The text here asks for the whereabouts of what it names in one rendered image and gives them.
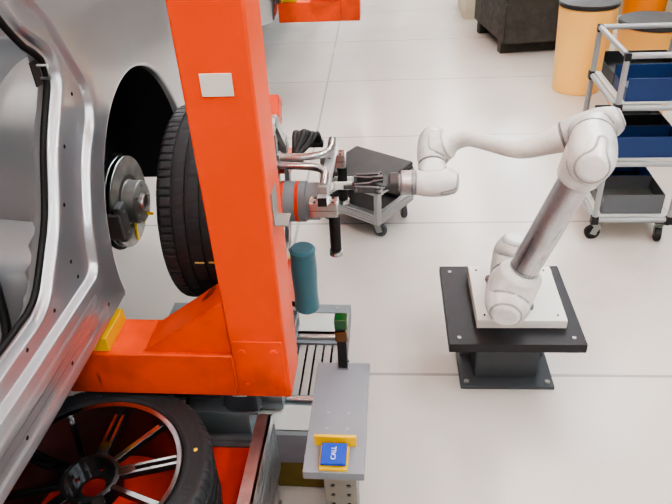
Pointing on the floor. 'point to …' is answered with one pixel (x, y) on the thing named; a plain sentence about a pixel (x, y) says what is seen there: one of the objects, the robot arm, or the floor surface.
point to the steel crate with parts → (519, 23)
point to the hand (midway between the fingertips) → (343, 183)
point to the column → (342, 491)
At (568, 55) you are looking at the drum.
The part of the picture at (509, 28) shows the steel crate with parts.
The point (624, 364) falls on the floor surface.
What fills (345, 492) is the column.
